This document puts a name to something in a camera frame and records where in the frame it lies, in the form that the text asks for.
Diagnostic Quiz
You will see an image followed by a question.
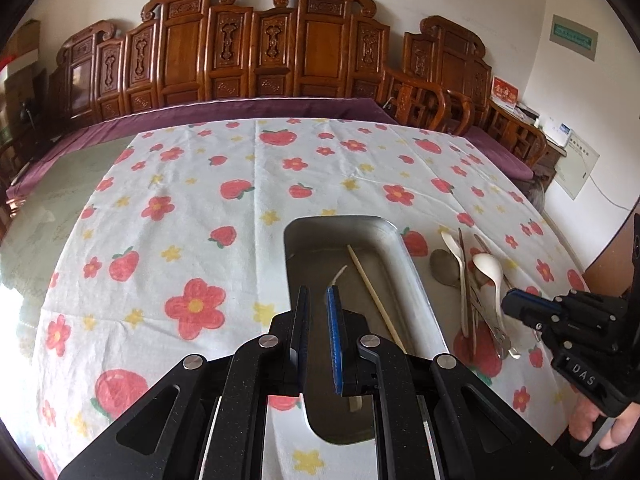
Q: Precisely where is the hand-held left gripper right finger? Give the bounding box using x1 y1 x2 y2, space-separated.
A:
325 285 566 480

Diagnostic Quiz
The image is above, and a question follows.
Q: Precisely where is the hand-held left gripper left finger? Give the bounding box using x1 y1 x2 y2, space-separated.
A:
57 285 311 480

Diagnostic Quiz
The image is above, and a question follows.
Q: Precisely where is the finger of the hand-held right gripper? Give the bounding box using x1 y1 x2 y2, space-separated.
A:
501 296 557 332
507 287 562 312

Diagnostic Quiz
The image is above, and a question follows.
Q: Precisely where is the dark brown chopstick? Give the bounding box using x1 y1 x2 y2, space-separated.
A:
457 227 479 357

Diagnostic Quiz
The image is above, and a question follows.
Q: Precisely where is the metal tray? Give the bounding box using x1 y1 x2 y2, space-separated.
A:
282 215 451 445

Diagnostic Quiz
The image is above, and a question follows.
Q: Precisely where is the large metal spoon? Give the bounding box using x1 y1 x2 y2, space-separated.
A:
429 248 501 358

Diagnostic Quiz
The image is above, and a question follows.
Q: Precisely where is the cream plastic spoon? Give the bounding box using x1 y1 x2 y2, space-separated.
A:
441 230 471 338

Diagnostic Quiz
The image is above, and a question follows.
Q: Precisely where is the person's right hand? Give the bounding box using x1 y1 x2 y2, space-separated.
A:
570 399 640 453

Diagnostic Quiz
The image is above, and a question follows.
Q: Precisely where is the metal fork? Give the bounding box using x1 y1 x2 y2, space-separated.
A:
472 234 521 361

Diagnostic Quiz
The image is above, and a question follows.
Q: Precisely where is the light wooden chopstick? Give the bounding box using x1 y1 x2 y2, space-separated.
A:
347 244 407 354

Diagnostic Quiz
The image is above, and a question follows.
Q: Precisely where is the wooden side table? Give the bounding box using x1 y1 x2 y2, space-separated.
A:
530 132 566 173

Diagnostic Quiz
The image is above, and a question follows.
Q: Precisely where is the purple seat cushion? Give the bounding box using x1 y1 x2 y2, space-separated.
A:
465 125 536 181

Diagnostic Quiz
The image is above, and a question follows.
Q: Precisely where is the carved wooden armchair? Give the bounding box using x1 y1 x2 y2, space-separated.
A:
482 102 548 168
382 15 496 136

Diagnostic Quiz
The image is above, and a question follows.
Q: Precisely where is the white box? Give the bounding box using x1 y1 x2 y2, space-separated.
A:
542 120 572 148

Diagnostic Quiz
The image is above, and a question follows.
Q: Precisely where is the flower and strawberry tablecloth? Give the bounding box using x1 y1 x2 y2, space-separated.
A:
32 117 591 480

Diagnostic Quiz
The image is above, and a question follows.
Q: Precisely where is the red card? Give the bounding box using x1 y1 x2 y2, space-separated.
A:
491 76 519 111

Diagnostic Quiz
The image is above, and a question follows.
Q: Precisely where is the purple sofa cushion cloth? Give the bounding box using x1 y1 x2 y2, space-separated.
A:
7 96 396 201

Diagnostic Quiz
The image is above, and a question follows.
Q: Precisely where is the carved wooden sofa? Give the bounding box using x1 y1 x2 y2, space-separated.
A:
47 0 406 126

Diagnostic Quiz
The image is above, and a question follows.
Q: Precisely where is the white cable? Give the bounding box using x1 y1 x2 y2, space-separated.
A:
587 172 640 216

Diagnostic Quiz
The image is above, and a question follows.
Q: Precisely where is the white wall chart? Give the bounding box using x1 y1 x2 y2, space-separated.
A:
554 129 601 201

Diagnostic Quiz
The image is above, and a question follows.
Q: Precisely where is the green wall sign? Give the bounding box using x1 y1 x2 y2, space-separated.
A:
547 12 599 63

